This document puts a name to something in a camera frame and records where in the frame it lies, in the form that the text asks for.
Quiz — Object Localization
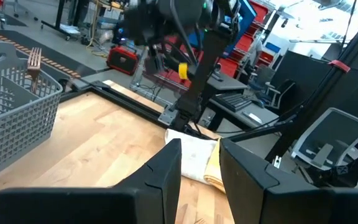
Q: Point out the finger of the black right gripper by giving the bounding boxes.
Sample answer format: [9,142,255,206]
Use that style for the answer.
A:
[165,57,198,80]
[144,46,167,75]

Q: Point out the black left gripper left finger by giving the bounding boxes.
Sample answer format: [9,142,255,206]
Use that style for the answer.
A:
[0,138,183,224]

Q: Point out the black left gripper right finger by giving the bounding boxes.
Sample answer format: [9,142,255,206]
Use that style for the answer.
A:
[219,138,358,224]

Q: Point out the copper fork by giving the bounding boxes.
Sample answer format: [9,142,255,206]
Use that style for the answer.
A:
[26,47,42,94]

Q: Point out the red black equipment case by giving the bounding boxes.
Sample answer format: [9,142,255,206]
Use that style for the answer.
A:
[106,45,140,77]

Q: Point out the orange plaid cloth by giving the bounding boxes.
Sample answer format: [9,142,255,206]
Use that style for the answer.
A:
[203,138,226,194]

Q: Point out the white plaid cloth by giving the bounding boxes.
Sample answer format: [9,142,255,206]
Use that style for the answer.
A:
[164,128,219,184]

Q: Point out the black keyboard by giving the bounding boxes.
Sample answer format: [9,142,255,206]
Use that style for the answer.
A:
[213,92,254,113]

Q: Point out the red storage bin shelf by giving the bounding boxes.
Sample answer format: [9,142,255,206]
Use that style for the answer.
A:
[219,0,270,78]

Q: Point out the grey office desk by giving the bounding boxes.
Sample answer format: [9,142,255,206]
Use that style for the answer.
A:
[197,73,281,131]

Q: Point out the grey office chair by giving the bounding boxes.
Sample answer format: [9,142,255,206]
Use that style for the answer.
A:
[290,107,358,171]

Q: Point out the black office chair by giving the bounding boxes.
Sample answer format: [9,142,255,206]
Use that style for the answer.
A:
[250,67,296,108]

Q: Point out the black mat orange stripes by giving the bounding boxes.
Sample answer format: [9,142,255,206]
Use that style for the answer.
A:
[0,29,88,79]

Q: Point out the black partition panel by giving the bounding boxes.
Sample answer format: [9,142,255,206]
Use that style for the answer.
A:
[268,49,358,125]

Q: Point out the grey plastic cutlery basket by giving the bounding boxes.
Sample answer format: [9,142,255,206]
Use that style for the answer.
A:
[0,40,64,185]

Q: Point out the red tape strip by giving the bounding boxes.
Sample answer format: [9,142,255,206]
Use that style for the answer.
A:
[328,59,351,73]

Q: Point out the white frame bracket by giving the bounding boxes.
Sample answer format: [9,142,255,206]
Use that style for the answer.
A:
[272,154,283,169]

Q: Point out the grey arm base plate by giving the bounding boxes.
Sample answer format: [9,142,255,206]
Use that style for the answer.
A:
[157,105,180,126]

